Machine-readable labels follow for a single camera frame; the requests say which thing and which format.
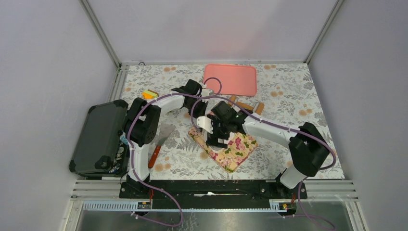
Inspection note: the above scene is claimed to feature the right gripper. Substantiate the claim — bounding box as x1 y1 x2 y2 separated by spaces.
206 115 231 150

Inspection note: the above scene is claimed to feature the floral cutting board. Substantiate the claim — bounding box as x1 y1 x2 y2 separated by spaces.
188 128 258 172

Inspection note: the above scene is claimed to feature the metal scraper red handle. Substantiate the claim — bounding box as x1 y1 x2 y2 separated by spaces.
148 123 176 168

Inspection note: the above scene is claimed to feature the pink plastic tray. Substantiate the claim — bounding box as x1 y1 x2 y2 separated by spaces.
203 64 257 96

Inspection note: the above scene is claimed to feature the wooden double-ended roller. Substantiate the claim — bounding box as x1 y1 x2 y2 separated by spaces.
229 95 265 115

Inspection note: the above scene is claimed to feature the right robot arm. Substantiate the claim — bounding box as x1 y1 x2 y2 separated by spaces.
196 102 333 198

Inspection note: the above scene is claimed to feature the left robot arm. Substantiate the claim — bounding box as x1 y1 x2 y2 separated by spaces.
124 79 213 198

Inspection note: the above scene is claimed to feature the orange green toy block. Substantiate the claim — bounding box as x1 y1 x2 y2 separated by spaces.
142 90 159 100

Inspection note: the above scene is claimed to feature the black case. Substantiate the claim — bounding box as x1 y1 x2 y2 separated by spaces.
68 100 128 178

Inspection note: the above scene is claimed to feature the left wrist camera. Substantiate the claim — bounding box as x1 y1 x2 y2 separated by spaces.
200 89 214 97

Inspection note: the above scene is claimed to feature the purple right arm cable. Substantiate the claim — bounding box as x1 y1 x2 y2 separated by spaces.
190 95 338 231

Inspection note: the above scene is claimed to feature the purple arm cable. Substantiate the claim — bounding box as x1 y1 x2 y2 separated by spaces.
190 95 338 231
126 77 223 228

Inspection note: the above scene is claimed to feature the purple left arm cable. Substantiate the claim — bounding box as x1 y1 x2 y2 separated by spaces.
126 77 223 228

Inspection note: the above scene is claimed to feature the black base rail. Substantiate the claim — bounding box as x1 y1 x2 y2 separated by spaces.
119 179 308 210

